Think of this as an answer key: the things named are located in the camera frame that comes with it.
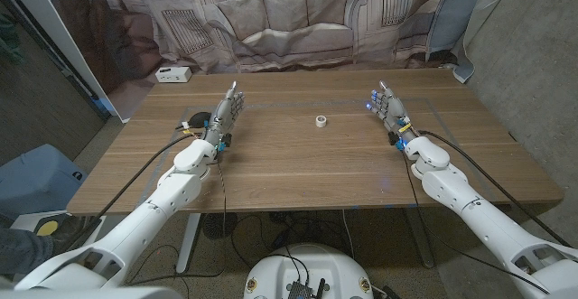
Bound small black electronics module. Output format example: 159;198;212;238
286;279;327;299

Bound yellow black foot pedal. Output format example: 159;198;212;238
34;220;61;238

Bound white table leg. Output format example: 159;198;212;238
175;212;202;275

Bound tangled black floor cables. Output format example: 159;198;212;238
268;210;358;257

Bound white door frame post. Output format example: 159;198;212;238
0;0;132;124

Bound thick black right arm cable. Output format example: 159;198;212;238
418;129;573;249

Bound dark leather shoe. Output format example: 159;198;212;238
51;215;98;251

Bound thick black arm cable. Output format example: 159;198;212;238
418;129;573;249
62;132;202;253

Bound white power strip box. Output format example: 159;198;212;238
154;66;192;84

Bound blue plastic bin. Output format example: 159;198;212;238
0;144;88;221

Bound blue jeans leg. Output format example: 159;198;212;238
0;226;58;276

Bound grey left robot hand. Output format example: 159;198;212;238
202;80;247;146

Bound grey table leg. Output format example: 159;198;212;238
404;207;435;269

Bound black round floor fan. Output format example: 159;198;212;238
201;212;239;240

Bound printed sofa backdrop cloth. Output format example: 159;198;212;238
33;0;520;122

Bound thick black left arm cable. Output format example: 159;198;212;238
62;132;202;253

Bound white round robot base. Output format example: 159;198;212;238
243;243;375;299

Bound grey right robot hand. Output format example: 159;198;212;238
365;79;420;150

